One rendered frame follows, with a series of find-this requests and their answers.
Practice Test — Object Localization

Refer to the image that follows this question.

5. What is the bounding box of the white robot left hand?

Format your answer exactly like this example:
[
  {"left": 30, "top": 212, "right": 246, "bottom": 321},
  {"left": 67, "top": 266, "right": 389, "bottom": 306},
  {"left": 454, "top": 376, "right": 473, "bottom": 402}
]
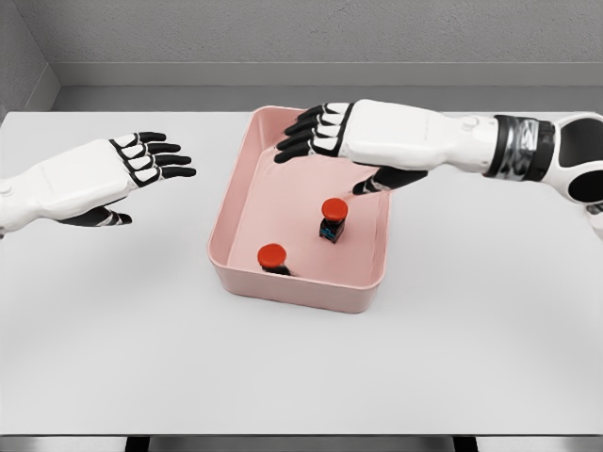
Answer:
[{"left": 31, "top": 131, "right": 197, "bottom": 229}]

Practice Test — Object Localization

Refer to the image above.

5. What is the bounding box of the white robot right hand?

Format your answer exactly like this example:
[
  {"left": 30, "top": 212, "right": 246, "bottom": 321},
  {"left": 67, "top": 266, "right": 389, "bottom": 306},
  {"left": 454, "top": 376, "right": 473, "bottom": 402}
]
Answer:
[{"left": 274, "top": 99, "right": 454, "bottom": 197}]

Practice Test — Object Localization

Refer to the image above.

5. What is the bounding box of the pink rectangular basket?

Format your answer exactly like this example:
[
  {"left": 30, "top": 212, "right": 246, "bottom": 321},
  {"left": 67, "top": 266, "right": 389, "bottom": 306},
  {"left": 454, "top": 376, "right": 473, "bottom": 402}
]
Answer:
[{"left": 206, "top": 105, "right": 394, "bottom": 315}]

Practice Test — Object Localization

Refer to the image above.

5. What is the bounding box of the red button industrial switch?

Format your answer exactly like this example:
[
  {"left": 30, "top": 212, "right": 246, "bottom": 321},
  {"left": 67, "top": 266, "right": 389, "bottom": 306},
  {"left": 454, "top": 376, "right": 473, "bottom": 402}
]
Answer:
[
  {"left": 318, "top": 198, "right": 349, "bottom": 245},
  {"left": 256, "top": 243, "right": 294, "bottom": 277}
]

